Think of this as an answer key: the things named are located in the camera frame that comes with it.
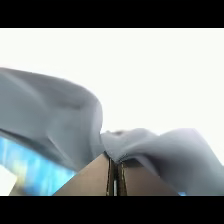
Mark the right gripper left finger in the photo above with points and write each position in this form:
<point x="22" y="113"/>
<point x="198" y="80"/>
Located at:
<point x="91" y="181"/>

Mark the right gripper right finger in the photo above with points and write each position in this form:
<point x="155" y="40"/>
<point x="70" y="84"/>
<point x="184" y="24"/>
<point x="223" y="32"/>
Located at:
<point x="143" y="183"/>

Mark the grey garment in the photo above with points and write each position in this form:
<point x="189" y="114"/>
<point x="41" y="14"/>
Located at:
<point x="56" y="116"/>

